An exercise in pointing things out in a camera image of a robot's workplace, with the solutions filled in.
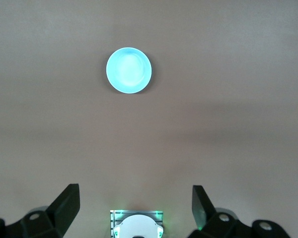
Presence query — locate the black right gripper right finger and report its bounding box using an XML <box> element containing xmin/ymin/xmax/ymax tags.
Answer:
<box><xmin>187</xmin><ymin>185</ymin><xmax>289</xmax><ymax>238</ymax></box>

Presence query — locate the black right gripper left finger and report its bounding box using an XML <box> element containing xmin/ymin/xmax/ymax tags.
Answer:
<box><xmin>0</xmin><ymin>183</ymin><xmax>80</xmax><ymax>238</ymax></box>

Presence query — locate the blue bowl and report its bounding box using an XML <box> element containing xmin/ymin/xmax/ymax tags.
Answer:
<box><xmin>105</xmin><ymin>47</ymin><xmax>152</xmax><ymax>95</ymax></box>

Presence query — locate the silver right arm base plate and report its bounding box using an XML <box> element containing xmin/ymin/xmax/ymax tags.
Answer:
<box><xmin>110</xmin><ymin>209</ymin><xmax>164</xmax><ymax>238</ymax></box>

